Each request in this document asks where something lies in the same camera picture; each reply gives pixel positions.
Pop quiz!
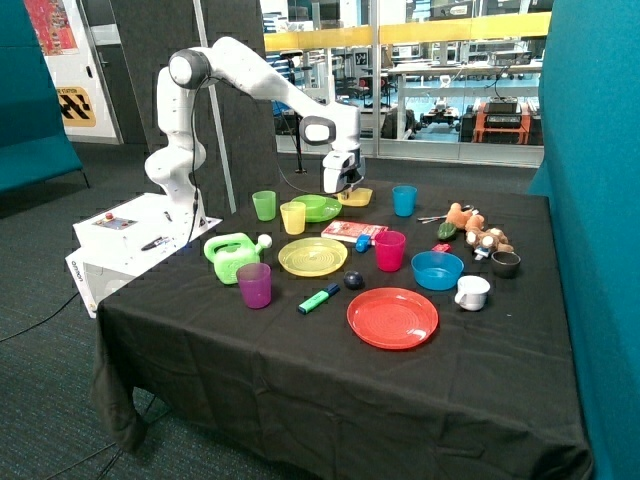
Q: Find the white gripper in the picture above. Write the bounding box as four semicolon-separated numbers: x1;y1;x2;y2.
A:
322;149;365;197

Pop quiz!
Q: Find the yellow plastic bowl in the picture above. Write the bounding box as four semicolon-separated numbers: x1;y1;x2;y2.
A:
337;188;373;207

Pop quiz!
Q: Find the green plastic bowl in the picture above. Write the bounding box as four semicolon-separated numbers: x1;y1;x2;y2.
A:
292;194;327;217

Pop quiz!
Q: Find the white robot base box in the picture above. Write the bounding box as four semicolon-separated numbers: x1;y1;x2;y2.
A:
66;193;220;318

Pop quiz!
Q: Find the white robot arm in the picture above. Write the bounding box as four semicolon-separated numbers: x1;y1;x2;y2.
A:
145;37;365;234

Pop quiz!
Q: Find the green plastic plate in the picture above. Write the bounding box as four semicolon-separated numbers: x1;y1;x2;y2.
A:
306;197;342;223

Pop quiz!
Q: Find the yellow plastic plate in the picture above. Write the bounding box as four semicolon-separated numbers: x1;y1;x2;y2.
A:
278;237;348;277

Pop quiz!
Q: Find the red plastic plate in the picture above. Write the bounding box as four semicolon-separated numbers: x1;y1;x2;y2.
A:
346;287;439;350

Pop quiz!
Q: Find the red book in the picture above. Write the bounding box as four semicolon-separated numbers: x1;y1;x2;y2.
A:
321;220;388;245

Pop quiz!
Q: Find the blue toy block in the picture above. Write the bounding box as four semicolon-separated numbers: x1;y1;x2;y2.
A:
355;234;374;253

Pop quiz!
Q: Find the yellow plastic cup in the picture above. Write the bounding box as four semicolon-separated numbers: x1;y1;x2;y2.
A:
280;201;306;235

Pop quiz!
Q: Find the blue plastic cup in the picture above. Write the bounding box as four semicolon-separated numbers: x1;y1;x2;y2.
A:
392;185;417;218

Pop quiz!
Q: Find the pink plastic cup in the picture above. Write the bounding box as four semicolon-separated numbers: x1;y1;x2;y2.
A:
375;230;406;272

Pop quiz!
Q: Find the green plastic cup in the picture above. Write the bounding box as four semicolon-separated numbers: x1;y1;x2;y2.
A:
252;190;276;222

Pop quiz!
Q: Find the dark blue ball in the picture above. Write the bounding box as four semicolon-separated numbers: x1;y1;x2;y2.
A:
343;270;364;290

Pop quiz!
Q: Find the green toy vegetable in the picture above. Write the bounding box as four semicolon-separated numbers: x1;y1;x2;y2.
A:
437;222;458;241

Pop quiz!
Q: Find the green highlighter marker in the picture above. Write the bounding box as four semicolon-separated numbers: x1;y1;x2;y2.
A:
297;283;340;315

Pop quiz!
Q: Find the orange plush toy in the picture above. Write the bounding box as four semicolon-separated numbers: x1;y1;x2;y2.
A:
445;202;474;230

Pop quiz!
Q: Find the small red toy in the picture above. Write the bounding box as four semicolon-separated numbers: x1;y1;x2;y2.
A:
432;243;451;253

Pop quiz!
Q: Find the blue plastic bowl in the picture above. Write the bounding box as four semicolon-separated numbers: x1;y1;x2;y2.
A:
411;250;464;291

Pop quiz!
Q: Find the purple plastic cup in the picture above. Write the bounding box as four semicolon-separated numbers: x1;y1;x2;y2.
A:
236;263;271;309

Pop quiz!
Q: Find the green toy watering can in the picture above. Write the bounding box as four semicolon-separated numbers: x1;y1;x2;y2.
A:
203;232;272;285

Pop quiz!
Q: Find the black tablecloth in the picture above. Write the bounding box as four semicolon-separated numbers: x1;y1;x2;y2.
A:
91;186;594;479

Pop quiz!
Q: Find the black tripod stand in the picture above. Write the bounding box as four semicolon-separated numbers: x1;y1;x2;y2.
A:
280;49;307;174

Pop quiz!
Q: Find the brown teddy bear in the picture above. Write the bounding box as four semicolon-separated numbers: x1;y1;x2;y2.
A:
465;214;514;260

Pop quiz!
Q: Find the white mug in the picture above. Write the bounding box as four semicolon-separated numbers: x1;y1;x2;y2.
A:
454;275;491;312

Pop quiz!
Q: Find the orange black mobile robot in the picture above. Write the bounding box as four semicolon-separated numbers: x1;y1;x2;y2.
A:
459;97;543;146

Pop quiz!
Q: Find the black small bowl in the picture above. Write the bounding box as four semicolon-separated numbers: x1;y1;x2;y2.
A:
491;251;521;279

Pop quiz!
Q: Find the teal partition panel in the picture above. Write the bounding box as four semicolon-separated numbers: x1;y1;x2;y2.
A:
530;1;639;479

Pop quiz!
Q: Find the yellow black sign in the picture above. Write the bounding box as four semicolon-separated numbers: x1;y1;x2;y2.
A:
56;86;96;128

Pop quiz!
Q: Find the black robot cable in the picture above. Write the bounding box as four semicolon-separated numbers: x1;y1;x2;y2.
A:
0;74;326;344

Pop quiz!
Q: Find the red wall poster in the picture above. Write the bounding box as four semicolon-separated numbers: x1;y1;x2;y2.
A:
24;0;79;56

